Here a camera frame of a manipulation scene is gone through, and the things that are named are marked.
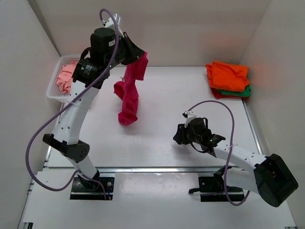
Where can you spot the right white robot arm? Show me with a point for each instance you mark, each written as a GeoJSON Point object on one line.
{"type": "Point", "coordinates": [268, 176]}

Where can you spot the orange folded t shirt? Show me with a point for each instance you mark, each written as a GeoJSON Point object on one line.
{"type": "Point", "coordinates": [227, 77]}

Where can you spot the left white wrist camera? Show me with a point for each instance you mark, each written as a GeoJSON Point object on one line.
{"type": "Point", "coordinates": [115, 19]}

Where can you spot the green folded t shirt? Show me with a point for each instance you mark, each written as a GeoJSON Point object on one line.
{"type": "Point", "coordinates": [246, 93]}

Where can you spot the aluminium table rail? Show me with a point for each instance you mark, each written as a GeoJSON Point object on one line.
{"type": "Point", "coordinates": [157, 169]}

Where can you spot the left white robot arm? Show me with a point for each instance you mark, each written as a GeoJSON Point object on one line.
{"type": "Point", "coordinates": [87, 79]}

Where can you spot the red folded t shirt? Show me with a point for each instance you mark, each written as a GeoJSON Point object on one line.
{"type": "Point", "coordinates": [218, 95]}

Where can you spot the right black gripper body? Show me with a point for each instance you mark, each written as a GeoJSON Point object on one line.
{"type": "Point", "coordinates": [186, 135]}

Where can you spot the magenta t shirt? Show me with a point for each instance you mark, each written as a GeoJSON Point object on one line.
{"type": "Point", "coordinates": [126, 90]}

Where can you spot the pink t shirt in basket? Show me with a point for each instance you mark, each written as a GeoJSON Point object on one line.
{"type": "Point", "coordinates": [64, 79]}

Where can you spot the white plastic basket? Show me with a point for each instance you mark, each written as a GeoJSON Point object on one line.
{"type": "Point", "coordinates": [53, 91]}

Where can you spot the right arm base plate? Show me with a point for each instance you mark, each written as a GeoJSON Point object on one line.
{"type": "Point", "coordinates": [211, 188]}

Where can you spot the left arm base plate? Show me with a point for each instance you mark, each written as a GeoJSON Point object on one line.
{"type": "Point", "coordinates": [87, 190]}

